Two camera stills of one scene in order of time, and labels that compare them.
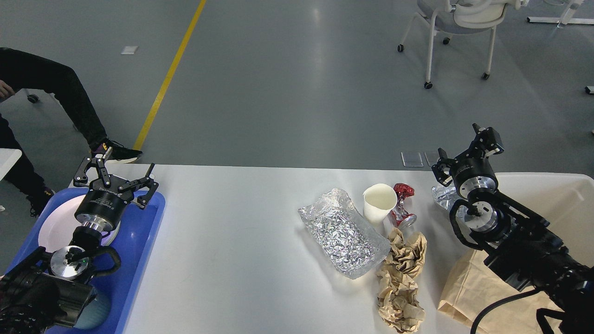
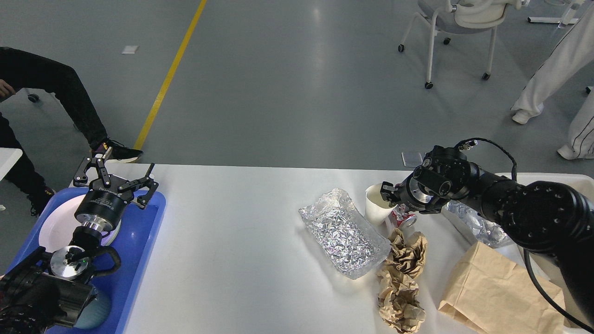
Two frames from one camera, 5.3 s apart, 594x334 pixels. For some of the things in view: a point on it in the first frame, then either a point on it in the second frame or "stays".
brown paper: x=399 y=307 stays
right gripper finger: x=489 y=142 → x=387 y=191
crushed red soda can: x=403 y=218 stays
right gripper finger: x=442 y=170 → x=393 y=201
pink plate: x=59 y=224 stays
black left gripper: x=102 y=207 stays
